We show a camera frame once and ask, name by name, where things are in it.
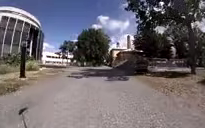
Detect low fence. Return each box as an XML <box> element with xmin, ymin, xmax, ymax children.
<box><xmin>147</xmin><ymin>57</ymin><xmax>190</xmax><ymax>68</ymax></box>

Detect yellow building with chimney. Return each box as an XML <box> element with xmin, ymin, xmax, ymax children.
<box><xmin>109</xmin><ymin>34</ymin><xmax>149</xmax><ymax>74</ymax></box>

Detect dark pole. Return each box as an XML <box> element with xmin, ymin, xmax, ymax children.
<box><xmin>19</xmin><ymin>40</ymin><xmax>28</xmax><ymax>79</ymax></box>

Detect round white building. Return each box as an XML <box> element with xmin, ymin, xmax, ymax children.
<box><xmin>0</xmin><ymin>5</ymin><xmax>45</xmax><ymax>68</ymax></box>

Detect green bushes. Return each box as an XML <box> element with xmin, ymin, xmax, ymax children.
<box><xmin>0</xmin><ymin>53</ymin><xmax>41</xmax><ymax>76</ymax></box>

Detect grey gravel path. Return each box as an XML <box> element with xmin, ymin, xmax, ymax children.
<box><xmin>0</xmin><ymin>65</ymin><xmax>205</xmax><ymax>128</ymax></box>

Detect low white building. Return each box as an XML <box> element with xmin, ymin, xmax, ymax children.
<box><xmin>41</xmin><ymin>50</ymin><xmax>74</xmax><ymax>66</ymax></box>

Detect broad green tree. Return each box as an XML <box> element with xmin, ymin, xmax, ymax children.
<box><xmin>74</xmin><ymin>28</ymin><xmax>112</xmax><ymax>67</ymax></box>

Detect pale stone monument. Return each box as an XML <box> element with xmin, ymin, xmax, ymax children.
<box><xmin>166</xmin><ymin>35</ymin><xmax>178</xmax><ymax>60</ymax></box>

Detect small tree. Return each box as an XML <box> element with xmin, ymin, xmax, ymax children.
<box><xmin>59</xmin><ymin>39</ymin><xmax>77</xmax><ymax>66</ymax></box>

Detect dry grass verge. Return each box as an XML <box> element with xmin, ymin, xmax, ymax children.
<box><xmin>0</xmin><ymin>67</ymin><xmax>66</xmax><ymax>100</ymax></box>

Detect large dark tree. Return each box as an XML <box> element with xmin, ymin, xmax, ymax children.
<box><xmin>124</xmin><ymin>0</ymin><xmax>205</xmax><ymax>75</ymax></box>

